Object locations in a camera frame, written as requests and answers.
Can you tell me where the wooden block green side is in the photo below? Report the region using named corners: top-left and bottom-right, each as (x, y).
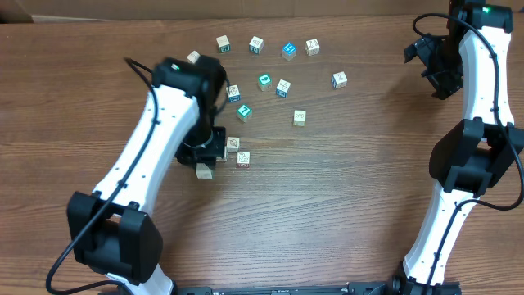
top-left (196, 163), bottom-right (215, 180)
top-left (216, 35), bottom-right (231, 53)

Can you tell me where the wooden block leaf drawing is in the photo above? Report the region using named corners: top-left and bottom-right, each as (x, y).
top-left (226, 137), bottom-right (240, 152)

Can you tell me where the wooden block red ladybug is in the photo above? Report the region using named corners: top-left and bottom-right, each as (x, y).
top-left (236, 151), bottom-right (251, 168)

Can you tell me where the green number seven block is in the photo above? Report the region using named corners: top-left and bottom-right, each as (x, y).
top-left (237, 104), bottom-right (253, 122)

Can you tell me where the wooden block blue side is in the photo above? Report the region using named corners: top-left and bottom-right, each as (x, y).
top-left (331, 71), bottom-right (348, 89)
top-left (228, 84), bottom-right (241, 102)

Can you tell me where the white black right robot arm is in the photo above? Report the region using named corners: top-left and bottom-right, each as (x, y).
top-left (347, 0), bottom-right (523, 294)

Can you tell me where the green top wooden block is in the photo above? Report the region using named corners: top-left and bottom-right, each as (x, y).
top-left (257, 74), bottom-right (273, 92)

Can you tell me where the wooden block blue drawing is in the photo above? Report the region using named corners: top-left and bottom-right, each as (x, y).
top-left (275, 79), bottom-right (291, 98)

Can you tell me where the wooden block teal side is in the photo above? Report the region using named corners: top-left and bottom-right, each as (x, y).
top-left (249, 36), bottom-right (264, 54)

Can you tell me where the blue top wooden block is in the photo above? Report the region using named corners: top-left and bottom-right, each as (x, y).
top-left (282, 42), bottom-right (297, 61)

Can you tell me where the cardboard strip at back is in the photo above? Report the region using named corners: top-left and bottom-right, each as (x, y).
top-left (0, 0), bottom-right (524, 24)

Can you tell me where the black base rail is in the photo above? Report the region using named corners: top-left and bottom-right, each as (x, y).
top-left (97, 280), bottom-right (463, 295)

